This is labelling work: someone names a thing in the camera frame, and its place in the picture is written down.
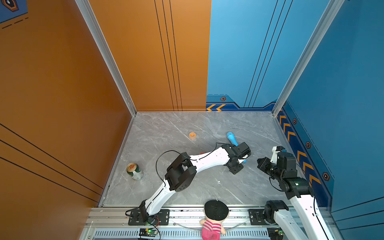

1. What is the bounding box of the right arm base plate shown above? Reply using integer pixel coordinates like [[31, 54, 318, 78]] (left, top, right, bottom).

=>
[[248, 209, 267, 226]]

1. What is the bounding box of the orange tape roll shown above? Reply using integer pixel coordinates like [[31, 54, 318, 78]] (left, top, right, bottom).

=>
[[189, 132, 196, 140]]

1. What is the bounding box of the aluminium front rail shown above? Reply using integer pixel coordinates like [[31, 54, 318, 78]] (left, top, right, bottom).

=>
[[83, 206, 337, 229]]

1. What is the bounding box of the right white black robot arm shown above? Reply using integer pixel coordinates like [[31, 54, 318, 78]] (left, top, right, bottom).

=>
[[258, 146, 334, 240]]

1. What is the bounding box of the blue toy microphone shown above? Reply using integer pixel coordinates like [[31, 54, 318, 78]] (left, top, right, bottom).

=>
[[227, 132, 248, 164]]

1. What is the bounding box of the right green circuit board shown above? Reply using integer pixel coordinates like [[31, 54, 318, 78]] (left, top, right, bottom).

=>
[[267, 228, 284, 240]]

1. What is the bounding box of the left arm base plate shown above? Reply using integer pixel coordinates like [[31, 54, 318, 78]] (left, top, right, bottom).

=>
[[126, 209, 170, 226]]

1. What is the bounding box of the green circuit board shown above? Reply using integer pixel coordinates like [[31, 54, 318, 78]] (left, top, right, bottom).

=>
[[138, 228, 160, 240], [267, 228, 284, 240]]

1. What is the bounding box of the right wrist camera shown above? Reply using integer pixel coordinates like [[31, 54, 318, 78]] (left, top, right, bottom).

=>
[[271, 146, 287, 164]]

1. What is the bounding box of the left green circuit board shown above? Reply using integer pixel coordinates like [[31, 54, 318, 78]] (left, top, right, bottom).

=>
[[138, 228, 160, 240]]

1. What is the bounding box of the doll with black hat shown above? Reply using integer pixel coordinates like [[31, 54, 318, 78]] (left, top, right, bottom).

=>
[[200, 200, 230, 240]]

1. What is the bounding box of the green gold tin can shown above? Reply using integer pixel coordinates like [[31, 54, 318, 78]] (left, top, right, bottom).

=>
[[126, 163, 143, 181]]

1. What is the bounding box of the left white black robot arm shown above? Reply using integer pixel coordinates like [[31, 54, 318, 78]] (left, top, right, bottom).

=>
[[139, 142, 251, 223]]

